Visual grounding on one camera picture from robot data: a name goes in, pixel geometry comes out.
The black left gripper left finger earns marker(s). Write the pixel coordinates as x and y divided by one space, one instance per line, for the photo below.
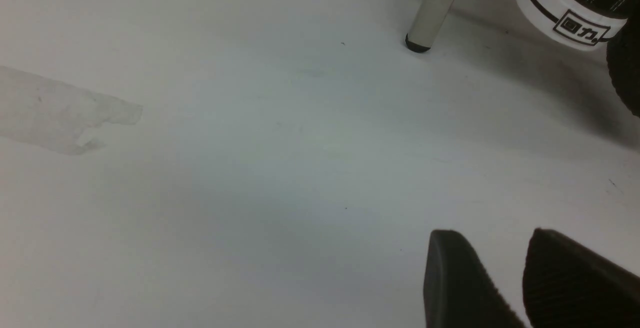
457 290

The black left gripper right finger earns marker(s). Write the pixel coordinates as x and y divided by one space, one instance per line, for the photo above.
565 284

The clear tape residue patch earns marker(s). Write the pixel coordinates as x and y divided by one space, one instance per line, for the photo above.
58 116

